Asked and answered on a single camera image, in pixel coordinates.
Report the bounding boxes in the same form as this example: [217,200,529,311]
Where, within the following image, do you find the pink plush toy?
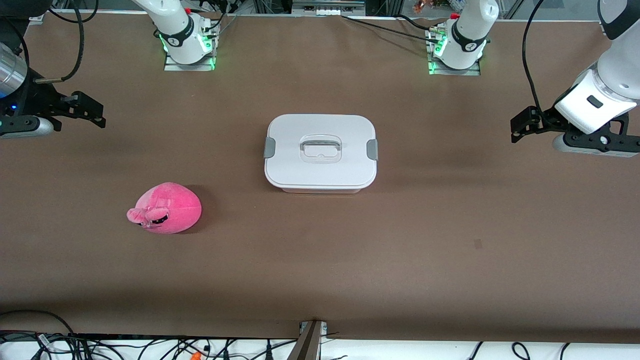
[126,182,203,235]

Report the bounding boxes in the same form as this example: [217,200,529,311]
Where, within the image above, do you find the white box lid grey clips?
[263,114,379,190]

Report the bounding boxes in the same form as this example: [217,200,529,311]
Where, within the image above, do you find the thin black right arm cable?
[0,31,26,68]

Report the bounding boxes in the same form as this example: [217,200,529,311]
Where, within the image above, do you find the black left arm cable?
[522,0,547,111]

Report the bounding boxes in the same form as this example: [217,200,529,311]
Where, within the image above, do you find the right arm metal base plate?
[164,22,217,72]

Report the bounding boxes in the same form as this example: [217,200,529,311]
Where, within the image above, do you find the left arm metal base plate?
[427,27,482,77]

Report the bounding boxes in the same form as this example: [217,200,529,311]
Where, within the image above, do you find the short black table cable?
[395,14,446,32]

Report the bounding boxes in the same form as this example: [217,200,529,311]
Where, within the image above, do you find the long black table cable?
[341,15,441,43]

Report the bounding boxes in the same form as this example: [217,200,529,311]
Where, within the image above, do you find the black looped cable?
[0,310,76,337]

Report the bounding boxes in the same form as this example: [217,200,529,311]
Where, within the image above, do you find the brown camera post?
[287,320,324,360]

